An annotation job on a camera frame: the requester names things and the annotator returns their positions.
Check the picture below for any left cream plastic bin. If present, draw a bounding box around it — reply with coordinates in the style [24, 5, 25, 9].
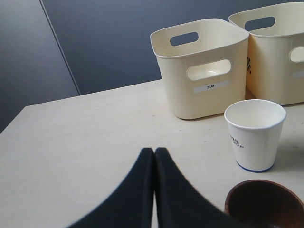
[150, 19, 249, 120]

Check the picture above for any cream plastic bin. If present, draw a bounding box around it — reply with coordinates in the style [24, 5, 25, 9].
[150, 19, 249, 120]
[228, 2, 304, 105]

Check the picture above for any middle cream plastic bin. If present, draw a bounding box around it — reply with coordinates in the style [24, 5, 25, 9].
[228, 2, 304, 105]

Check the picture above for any brown wooden cup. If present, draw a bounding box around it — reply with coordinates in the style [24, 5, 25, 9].
[224, 180, 304, 228]

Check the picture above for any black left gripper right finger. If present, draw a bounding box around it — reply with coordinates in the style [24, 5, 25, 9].
[155, 147, 244, 228]

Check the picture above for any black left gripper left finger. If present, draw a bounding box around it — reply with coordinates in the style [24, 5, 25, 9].
[70, 148, 154, 228]

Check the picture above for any white paper cup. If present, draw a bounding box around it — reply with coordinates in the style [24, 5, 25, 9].
[224, 99, 286, 173]

